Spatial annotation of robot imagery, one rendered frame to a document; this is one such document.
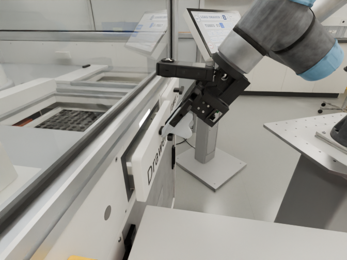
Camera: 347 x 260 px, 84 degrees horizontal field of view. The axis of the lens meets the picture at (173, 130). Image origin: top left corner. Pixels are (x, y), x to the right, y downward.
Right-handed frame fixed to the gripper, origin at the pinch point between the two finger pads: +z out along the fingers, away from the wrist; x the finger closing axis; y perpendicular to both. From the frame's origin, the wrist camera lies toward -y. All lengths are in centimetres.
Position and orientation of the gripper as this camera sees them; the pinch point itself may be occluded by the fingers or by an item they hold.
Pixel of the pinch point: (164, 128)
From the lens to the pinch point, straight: 46.0
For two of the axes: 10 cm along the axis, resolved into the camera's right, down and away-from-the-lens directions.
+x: 1.6, -4.9, 8.6
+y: 8.1, 5.6, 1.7
